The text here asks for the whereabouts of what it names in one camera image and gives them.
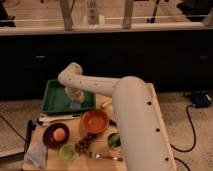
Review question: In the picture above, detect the green plastic tray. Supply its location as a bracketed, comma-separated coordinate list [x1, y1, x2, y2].
[41, 79, 96, 116]

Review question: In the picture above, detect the dark blue floor device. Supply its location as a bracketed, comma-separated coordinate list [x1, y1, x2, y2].
[185, 91, 212, 108]

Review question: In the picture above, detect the silver fork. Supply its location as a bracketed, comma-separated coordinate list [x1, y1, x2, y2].
[85, 151, 123, 162]

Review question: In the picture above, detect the dark cup with green vegetable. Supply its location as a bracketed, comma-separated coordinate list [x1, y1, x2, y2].
[107, 133, 121, 149]

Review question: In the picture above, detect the dark red plate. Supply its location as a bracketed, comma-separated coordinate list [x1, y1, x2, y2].
[43, 123, 70, 149]

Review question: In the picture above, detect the black-handled knife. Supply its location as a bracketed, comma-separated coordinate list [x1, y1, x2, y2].
[109, 119, 117, 127]

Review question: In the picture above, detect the blue grey sponge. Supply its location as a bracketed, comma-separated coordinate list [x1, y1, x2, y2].
[69, 100, 81, 109]

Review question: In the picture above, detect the white long-handled tool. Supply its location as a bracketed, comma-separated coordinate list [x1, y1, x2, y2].
[38, 114, 81, 123]

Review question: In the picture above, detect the bunch of dark grapes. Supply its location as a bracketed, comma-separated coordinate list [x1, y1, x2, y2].
[75, 133, 97, 153]

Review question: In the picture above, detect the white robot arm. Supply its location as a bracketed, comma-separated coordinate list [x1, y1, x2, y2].
[58, 63, 177, 171]

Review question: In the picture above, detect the small green cup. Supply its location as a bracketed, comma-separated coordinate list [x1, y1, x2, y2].
[59, 143, 75, 161]

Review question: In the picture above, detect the orange round fruit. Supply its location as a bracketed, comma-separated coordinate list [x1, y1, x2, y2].
[53, 128, 66, 142]

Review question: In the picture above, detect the yellow banana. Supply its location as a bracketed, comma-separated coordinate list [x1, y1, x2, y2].
[100, 100, 112, 109]

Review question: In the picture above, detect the grey folded cloth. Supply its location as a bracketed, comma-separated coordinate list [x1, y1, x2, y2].
[24, 141, 47, 169]

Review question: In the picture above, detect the orange bowl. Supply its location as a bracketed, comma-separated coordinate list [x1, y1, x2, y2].
[81, 109, 109, 134]

